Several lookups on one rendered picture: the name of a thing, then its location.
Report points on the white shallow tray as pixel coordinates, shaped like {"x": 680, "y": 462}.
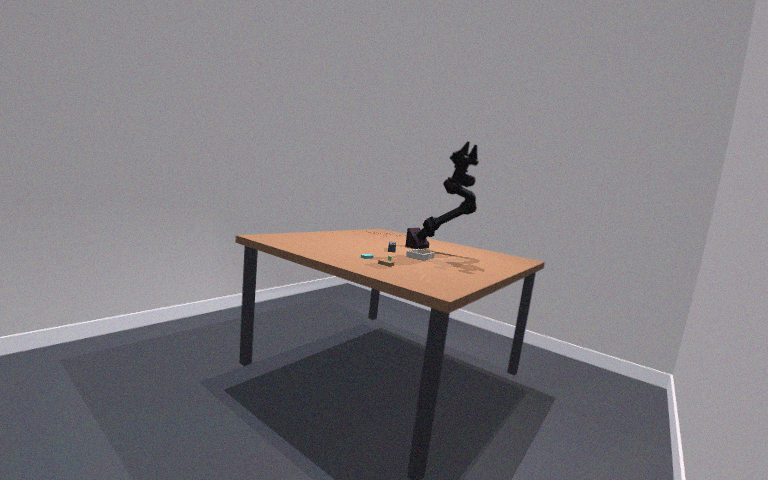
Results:
{"x": 420, "y": 254}

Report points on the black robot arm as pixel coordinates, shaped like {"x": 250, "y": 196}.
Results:
{"x": 452, "y": 185}

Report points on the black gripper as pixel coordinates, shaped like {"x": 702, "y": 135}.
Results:
{"x": 464, "y": 162}

